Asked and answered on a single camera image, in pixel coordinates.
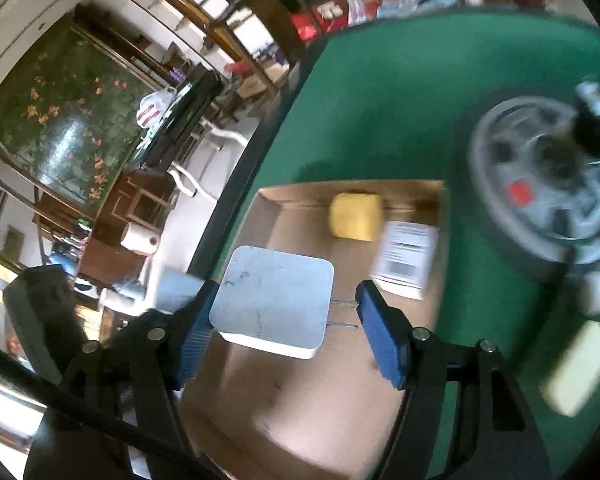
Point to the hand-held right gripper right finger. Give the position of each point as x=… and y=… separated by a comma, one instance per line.
x=380, y=330

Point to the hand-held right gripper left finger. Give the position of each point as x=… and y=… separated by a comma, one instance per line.
x=197, y=330

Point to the white power adapter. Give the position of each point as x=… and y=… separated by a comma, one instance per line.
x=272, y=300

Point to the cardboard box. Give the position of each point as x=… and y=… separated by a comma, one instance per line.
x=300, y=410

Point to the pale blue container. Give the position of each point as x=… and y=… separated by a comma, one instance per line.
x=177, y=287

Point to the small white labelled box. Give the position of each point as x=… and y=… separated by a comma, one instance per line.
x=405, y=255

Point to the white paper roll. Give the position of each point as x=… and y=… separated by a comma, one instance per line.
x=139, y=240

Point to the yellow sponge block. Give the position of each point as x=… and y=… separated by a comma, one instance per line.
x=356, y=215

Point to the wooden side cabinet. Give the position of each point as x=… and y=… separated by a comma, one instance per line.
x=129, y=200

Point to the round grey table control panel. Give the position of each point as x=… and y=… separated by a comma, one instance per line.
x=525, y=195

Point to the cream rectangular tag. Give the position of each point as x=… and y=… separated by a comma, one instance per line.
x=577, y=365

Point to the black table with white legs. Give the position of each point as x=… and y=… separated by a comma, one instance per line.
x=184, y=115

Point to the white plastic bag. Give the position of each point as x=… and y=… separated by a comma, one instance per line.
x=152, y=107

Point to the red bag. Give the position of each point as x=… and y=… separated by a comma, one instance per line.
x=310, y=25

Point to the floral wall painting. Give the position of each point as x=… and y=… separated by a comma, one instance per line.
x=54, y=125

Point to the wooden wall shelving unit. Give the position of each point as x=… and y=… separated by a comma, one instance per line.
x=189, y=5

